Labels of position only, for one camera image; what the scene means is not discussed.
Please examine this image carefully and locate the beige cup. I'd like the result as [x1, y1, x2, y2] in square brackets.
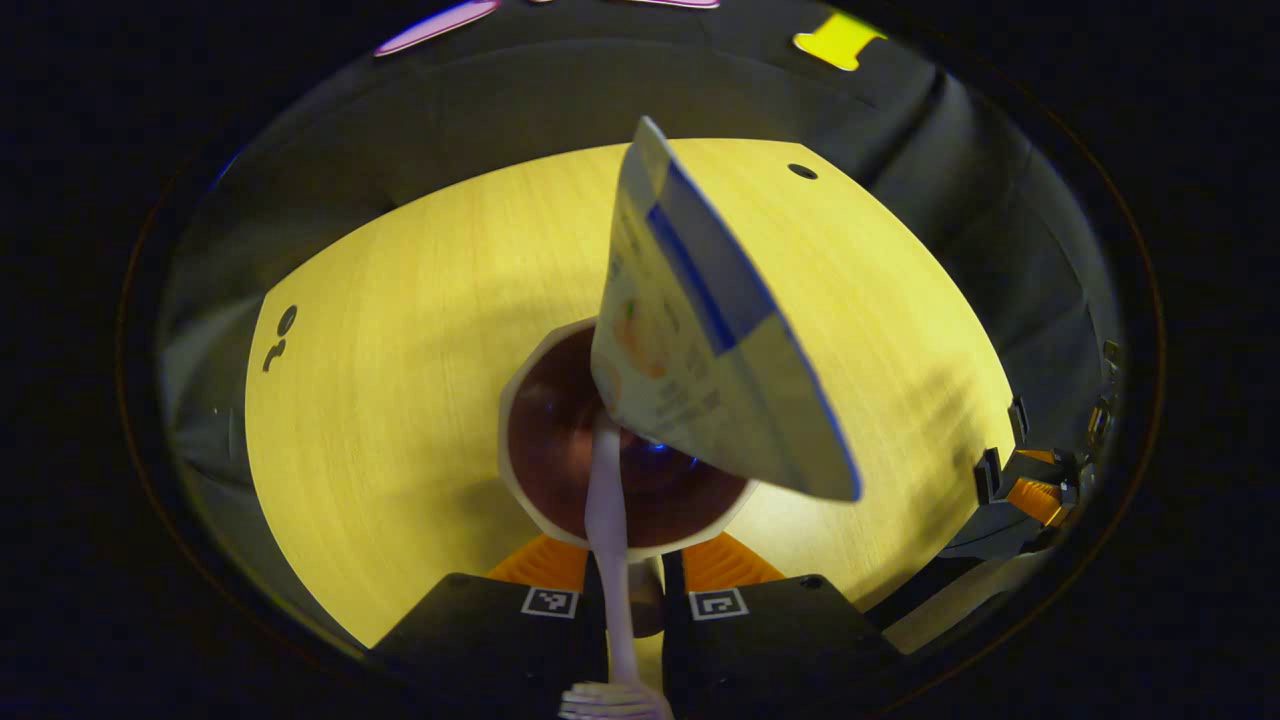
[497, 318, 758, 641]

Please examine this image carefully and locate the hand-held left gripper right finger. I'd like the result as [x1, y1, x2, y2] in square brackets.
[660, 533, 906, 706]

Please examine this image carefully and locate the white toothbrush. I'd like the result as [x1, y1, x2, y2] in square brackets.
[558, 408, 675, 720]

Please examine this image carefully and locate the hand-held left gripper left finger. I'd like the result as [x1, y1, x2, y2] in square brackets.
[365, 533, 613, 703]

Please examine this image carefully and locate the wooden desktop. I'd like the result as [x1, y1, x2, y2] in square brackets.
[245, 138, 1016, 651]

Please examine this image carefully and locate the white and blue toothpaste tube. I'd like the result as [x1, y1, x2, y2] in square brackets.
[590, 115, 863, 503]

